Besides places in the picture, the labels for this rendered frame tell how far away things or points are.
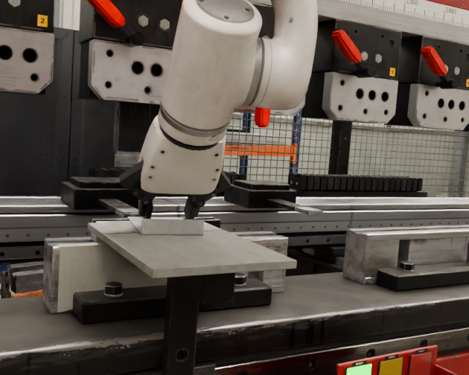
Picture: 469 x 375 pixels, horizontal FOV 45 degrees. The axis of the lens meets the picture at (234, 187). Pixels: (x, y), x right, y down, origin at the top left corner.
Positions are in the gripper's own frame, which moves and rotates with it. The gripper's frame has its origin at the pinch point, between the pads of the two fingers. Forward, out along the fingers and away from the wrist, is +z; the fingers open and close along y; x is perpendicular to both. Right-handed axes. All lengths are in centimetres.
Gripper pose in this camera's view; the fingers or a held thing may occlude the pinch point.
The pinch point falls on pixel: (168, 210)
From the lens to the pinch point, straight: 79.8
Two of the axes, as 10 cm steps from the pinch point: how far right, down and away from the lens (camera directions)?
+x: 2.0, 7.3, -6.5
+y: -9.5, -0.3, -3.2
